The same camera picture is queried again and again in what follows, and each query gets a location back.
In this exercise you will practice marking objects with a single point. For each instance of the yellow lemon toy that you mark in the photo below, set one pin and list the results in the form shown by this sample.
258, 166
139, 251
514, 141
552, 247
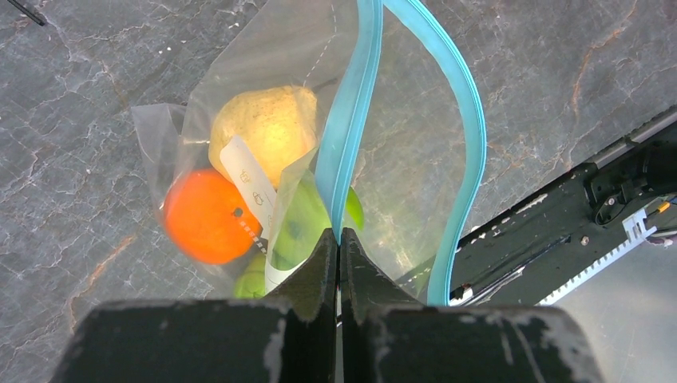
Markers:
278, 125

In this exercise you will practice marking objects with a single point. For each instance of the green apple toy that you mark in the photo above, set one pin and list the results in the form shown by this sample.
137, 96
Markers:
302, 225

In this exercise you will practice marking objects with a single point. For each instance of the orange fruit toy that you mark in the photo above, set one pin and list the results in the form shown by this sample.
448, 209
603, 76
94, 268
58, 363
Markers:
207, 218

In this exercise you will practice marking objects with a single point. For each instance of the clear zip top bag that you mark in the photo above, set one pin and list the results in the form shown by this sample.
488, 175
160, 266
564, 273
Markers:
401, 135

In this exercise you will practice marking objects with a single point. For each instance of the black tripod stand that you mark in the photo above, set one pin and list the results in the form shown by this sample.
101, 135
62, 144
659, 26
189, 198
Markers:
29, 11

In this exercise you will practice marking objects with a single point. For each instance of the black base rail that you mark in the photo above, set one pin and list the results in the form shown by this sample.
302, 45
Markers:
546, 246

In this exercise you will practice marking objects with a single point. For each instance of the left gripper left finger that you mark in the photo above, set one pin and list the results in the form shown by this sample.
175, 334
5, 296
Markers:
286, 336

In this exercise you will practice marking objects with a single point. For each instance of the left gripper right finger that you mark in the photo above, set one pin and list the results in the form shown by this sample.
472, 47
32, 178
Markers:
387, 336

